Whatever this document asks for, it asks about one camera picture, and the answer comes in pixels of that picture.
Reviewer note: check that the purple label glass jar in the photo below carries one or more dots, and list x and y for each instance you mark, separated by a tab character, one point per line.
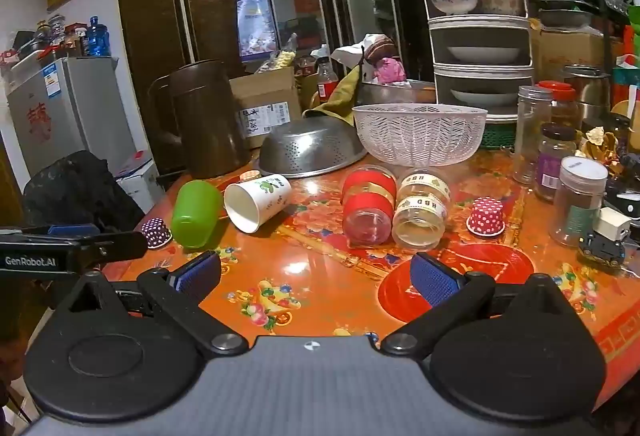
554	163

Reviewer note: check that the pink plastic bag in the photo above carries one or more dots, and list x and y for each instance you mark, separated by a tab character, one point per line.
391	70

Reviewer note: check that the blue water bottle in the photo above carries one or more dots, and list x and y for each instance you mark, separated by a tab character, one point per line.
98	38

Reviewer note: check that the grey refrigerator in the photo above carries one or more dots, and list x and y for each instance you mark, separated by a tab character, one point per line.
70	116

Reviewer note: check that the white plate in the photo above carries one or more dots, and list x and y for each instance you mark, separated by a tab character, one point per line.
487	97

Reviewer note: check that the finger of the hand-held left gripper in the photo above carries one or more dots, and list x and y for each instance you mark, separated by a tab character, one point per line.
72	230
117	246

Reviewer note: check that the red lid glass jar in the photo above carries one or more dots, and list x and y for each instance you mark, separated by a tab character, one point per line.
562	103

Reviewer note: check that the cola bottle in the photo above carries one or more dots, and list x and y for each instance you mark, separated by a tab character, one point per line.
327	83

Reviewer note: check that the clear labelled glass cup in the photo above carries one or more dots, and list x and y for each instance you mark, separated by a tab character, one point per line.
420	216

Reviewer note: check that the red wrapped glass cup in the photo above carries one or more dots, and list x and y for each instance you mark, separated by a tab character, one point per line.
367	206

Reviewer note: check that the cream patterned bowl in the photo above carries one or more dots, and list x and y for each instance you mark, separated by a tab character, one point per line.
502	2

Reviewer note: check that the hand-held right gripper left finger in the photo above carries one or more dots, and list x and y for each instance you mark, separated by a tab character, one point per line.
196	274

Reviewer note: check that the blue and white plastic bag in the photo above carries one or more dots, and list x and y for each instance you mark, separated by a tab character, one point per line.
256	16

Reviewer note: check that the white tiered dish rack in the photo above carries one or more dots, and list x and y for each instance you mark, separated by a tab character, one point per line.
525	76

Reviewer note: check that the steel basin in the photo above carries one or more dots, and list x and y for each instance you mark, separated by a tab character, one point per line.
395	93

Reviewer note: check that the tall clear glass jar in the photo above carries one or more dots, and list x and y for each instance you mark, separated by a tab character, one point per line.
531	141

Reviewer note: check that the dark wooden glass cabinet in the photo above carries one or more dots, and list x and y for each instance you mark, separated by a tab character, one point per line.
150	16

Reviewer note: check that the steel pan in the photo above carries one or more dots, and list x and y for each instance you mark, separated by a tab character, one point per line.
565	16

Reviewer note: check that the steel colander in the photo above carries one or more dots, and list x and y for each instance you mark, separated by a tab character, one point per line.
310	148

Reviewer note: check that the black and white toy car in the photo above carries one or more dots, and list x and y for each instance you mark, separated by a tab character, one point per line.
602	241

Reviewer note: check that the red dotted cupcake cup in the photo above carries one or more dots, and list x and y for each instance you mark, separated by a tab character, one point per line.
486	217

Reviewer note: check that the steel kettle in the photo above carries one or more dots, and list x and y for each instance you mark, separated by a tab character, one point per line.
590	88

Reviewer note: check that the black bag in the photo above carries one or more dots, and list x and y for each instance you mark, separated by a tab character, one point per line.
75	191

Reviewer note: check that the plain cardboard box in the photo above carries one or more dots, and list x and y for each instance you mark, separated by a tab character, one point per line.
575	48

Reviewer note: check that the cardboard box with label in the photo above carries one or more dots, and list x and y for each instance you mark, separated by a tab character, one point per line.
265	103

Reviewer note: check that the white plastic colander basket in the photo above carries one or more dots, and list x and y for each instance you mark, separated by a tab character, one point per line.
417	136

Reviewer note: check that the small orange paper cup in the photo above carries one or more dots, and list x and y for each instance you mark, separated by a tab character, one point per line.
249	176

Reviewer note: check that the yellow snack bag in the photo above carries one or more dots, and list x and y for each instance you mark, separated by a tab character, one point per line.
281	58

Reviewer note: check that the cluster of bottles and jars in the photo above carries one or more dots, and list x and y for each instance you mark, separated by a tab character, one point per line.
50	38

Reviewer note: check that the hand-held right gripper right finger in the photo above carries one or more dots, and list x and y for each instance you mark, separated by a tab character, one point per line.
433	279

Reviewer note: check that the white paper cup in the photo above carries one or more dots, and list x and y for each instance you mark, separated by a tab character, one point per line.
255	201

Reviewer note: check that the purple dotted cupcake cup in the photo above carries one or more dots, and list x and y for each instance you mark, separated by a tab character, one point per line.
156	233

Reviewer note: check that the brown plastic pitcher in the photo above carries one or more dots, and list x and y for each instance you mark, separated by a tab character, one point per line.
205	121

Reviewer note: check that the white carton box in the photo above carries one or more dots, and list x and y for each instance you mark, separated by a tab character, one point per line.
137	183

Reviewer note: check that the green plastic basket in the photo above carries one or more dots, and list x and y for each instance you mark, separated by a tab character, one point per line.
497	136

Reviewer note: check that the olive green cloth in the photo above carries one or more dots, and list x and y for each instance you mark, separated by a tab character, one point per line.
340	96

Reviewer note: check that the white lid plastic jar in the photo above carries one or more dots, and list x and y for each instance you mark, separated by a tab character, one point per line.
575	206

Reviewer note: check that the white shallow bowl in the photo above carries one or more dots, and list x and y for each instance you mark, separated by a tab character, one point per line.
482	53

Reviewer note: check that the green plastic cup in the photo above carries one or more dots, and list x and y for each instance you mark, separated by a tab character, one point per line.
196	216

